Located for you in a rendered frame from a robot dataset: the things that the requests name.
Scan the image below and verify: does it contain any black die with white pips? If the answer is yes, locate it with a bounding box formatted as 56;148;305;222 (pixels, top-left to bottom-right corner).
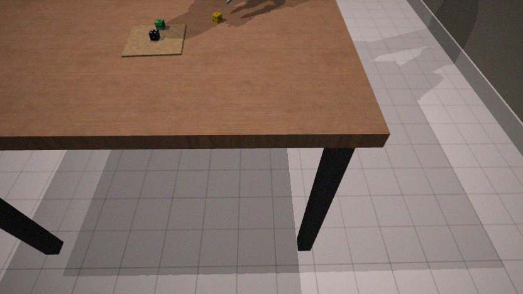
149;30;160;41

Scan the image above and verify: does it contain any green die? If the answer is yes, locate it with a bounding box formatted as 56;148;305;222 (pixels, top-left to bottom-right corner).
155;19;165;30

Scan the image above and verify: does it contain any tan square mat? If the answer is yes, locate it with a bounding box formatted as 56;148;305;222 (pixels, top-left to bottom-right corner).
121;24;186;57

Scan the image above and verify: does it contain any yellow die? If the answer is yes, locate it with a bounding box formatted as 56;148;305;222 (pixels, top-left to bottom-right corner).
212;12;222;23

